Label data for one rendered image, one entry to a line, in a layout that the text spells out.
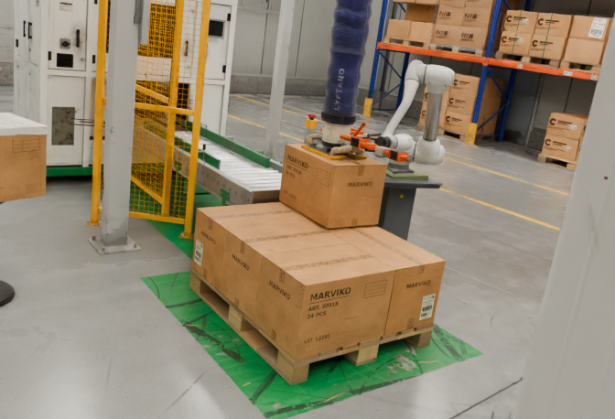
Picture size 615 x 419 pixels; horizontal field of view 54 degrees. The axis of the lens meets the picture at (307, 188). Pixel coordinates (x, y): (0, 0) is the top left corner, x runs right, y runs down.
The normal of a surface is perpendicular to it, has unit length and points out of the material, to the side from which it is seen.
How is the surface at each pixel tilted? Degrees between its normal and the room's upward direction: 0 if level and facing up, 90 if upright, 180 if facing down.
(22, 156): 90
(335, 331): 90
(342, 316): 90
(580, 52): 89
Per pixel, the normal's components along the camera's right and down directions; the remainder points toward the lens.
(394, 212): 0.36, 0.29
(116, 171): 0.57, 0.28
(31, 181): 0.79, 0.25
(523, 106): -0.75, 0.07
